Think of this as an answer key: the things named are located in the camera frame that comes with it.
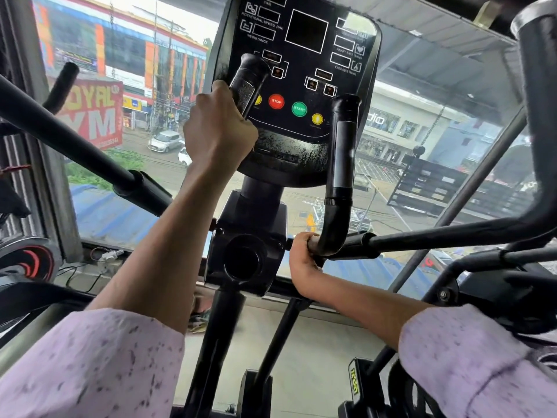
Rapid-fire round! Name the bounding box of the person's left hand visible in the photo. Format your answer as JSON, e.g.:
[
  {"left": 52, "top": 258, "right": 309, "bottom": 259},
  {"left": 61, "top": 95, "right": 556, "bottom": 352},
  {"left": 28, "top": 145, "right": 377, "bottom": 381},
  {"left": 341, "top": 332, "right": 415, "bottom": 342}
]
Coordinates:
[{"left": 183, "top": 80, "right": 260, "bottom": 172}]

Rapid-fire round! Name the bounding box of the person's right hand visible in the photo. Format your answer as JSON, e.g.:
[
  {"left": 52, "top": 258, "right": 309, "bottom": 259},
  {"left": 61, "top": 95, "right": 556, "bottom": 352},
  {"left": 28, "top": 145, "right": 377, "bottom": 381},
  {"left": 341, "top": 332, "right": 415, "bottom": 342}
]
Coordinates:
[{"left": 288, "top": 232, "right": 325, "bottom": 299}]

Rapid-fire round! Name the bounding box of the short black pulse grip handle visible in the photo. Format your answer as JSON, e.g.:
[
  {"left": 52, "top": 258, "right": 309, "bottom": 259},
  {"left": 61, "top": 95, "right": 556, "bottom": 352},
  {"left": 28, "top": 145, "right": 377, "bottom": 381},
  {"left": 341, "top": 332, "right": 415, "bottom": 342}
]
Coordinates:
[{"left": 229, "top": 53, "right": 271, "bottom": 121}]

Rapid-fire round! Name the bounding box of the long curved black grip handle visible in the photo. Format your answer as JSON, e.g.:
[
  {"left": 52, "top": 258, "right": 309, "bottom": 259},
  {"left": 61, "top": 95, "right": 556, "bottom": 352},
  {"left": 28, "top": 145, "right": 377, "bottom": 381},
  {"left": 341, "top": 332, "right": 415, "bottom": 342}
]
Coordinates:
[{"left": 306, "top": 94, "right": 363, "bottom": 258}]

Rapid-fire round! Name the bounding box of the person's right forearm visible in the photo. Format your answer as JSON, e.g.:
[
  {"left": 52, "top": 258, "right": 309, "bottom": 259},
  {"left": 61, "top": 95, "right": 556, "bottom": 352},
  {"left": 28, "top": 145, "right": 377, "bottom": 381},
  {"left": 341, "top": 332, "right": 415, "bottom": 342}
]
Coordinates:
[{"left": 300, "top": 273, "right": 432, "bottom": 349}]

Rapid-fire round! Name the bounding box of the person's left forearm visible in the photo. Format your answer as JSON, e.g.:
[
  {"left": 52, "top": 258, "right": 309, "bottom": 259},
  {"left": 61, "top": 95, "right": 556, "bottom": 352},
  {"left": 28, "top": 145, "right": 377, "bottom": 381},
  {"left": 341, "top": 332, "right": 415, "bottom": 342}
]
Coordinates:
[{"left": 86, "top": 163, "right": 240, "bottom": 336}]

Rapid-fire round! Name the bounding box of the black column with cup holder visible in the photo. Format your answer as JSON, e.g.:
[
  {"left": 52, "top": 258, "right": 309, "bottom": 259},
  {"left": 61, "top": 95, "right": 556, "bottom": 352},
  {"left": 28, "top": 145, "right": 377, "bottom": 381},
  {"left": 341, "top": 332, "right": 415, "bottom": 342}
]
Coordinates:
[{"left": 183, "top": 175, "right": 290, "bottom": 418}]

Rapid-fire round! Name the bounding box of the silver parked car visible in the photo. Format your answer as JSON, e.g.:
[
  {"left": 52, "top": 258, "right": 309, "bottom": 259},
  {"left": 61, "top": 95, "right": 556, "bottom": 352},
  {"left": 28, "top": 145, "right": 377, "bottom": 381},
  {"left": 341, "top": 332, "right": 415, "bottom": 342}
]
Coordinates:
[{"left": 147, "top": 130, "right": 186, "bottom": 153}]

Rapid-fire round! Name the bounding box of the black elliptical control console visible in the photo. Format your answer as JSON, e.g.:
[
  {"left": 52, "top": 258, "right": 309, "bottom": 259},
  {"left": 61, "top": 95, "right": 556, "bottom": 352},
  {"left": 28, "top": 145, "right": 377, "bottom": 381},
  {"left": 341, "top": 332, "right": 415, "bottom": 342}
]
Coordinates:
[{"left": 203, "top": 0, "right": 383, "bottom": 189}]

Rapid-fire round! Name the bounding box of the thin black linkage rod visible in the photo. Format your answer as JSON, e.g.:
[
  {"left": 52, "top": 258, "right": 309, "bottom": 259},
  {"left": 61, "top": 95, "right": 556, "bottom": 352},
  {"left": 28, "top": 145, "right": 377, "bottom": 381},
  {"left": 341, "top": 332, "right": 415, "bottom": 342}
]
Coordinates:
[{"left": 252, "top": 297, "right": 312, "bottom": 418}]

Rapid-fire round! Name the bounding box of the colourful glass-front building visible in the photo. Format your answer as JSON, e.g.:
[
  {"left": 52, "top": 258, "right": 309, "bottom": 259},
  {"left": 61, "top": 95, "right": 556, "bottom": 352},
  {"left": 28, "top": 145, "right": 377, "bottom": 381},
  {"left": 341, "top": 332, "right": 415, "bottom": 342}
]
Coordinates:
[{"left": 32, "top": 0, "right": 210, "bottom": 106}]

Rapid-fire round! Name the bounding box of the red gym banner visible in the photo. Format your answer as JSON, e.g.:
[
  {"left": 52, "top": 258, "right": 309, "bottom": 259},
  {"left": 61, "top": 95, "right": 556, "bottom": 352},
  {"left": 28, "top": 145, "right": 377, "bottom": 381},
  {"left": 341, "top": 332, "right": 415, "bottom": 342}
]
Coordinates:
[{"left": 56, "top": 78, "right": 125, "bottom": 151}]

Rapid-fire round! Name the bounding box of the black slatted panel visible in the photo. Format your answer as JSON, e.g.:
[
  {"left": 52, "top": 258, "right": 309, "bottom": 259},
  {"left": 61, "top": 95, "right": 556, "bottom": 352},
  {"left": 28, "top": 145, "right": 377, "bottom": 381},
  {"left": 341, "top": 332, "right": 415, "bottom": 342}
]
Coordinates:
[{"left": 387, "top": 154, "right": 537, "bottom": 221}]

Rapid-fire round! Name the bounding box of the yellow machine label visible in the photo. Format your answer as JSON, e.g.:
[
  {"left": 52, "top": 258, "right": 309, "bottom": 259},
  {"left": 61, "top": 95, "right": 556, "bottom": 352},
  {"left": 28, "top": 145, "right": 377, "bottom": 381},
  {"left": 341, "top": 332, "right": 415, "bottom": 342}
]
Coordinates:
[{"left": 348, "top": 358, "right": 363, "bottom": 395}]

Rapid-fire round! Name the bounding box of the white shop building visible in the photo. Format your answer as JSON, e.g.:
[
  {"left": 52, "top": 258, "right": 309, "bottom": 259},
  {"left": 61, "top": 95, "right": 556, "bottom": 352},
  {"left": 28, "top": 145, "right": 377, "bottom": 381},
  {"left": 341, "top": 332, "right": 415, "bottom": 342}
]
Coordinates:
[{"left": 356, "top": 81, "right": 477, "bottom": 167}]

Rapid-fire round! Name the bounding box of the blue tarpaulin roof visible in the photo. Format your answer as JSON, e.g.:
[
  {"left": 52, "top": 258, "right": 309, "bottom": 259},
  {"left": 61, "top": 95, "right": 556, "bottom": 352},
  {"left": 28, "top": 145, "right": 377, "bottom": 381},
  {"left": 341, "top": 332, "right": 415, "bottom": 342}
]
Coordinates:
[{"left": 70, "top": 184, "right": 214, "bottom": 254}]

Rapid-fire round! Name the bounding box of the grey diagonal pole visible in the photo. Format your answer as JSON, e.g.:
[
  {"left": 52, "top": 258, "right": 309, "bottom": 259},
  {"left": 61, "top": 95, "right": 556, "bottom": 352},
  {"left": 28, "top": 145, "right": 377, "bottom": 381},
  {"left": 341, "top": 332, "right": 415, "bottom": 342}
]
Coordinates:
[{"left": 387, "top": 106, "right": 528, "bottom": 293}]

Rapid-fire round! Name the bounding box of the lavender speckled shirt sleeve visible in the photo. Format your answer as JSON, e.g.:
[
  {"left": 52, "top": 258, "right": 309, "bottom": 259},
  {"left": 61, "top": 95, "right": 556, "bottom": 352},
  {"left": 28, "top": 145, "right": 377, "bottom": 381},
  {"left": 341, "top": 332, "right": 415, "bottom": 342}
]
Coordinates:
[
  {"left": 0, "top": 307, "right": 186, "bottom": 418},
  {"left": 398, "top": 304, "right": 557, "bottom": 418}
]

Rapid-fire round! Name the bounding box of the corrugated metal awning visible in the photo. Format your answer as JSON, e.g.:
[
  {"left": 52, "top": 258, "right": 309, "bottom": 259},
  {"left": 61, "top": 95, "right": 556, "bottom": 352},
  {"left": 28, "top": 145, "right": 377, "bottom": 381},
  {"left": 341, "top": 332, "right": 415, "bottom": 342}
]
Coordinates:
[{"left": 305, "top": 0, "right": 525, "bottom": 120}]

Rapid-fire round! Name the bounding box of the black neighbouring machine handle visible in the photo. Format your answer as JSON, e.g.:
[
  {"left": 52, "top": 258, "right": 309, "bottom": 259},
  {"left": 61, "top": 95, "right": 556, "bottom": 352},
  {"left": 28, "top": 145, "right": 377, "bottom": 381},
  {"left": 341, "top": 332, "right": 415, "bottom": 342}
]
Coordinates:
[{"left": 43, "top": 62, "right": 80, "bottom": 115}]

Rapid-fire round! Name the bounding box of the black lower machine frame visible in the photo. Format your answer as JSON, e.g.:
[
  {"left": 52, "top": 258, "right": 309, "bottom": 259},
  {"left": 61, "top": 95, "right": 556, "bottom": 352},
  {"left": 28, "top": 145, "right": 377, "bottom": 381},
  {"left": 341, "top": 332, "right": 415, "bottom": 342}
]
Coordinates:
[{"left": 338, "top": 246, "right": 557, "bottom": 418}]

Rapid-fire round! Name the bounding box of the white plug with cable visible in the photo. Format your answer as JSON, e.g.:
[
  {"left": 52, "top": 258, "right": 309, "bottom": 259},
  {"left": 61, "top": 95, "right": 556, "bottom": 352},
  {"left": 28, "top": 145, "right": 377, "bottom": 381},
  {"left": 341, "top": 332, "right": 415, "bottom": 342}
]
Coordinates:
[{"left": 90, "top": 247, "right": 125, "bottom": 275}]

